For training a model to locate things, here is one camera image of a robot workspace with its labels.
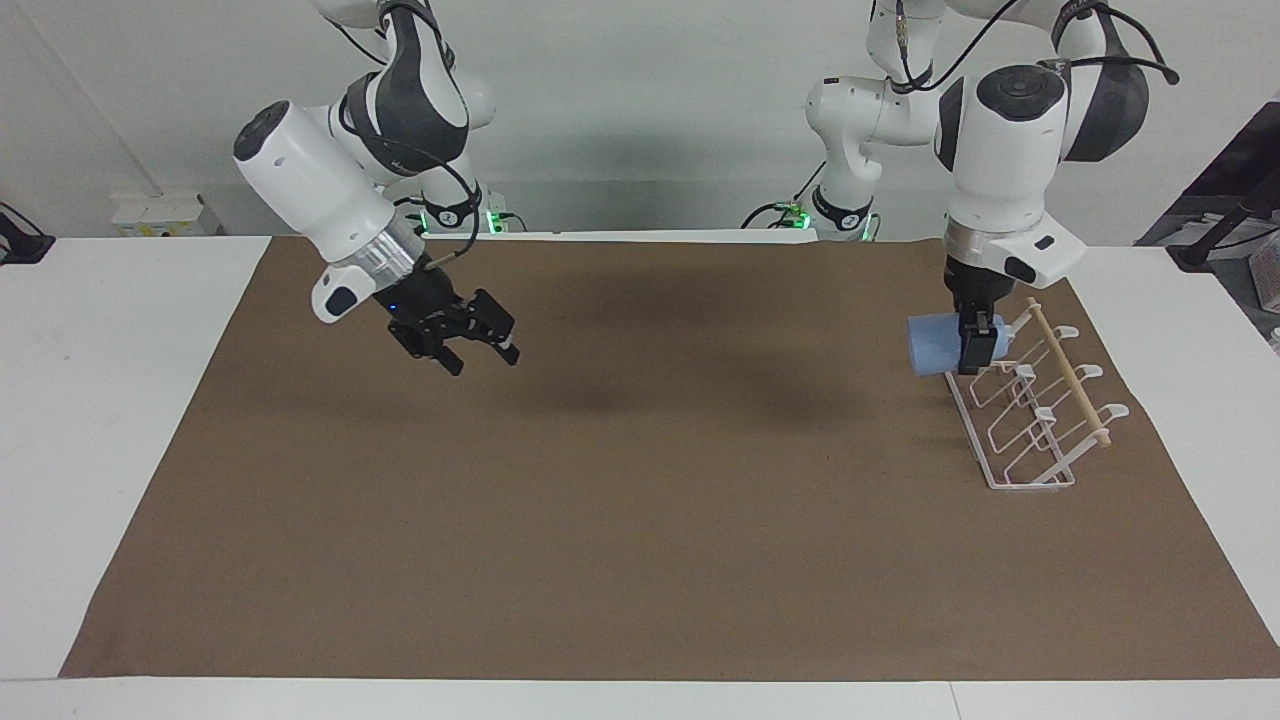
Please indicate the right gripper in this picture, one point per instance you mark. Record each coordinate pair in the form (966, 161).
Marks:
(420, 295)

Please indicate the light blue cup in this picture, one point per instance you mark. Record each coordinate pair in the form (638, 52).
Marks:
(935, 345)

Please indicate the black stand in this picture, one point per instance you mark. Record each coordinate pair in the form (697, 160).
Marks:
(22, 245)
(1205, 245)

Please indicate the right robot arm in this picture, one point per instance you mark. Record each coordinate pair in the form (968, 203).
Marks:
(320, 185)

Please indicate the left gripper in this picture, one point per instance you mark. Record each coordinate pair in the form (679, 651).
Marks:
(976, 285)

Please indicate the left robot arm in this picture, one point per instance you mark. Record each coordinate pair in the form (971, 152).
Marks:
(1005, 160)

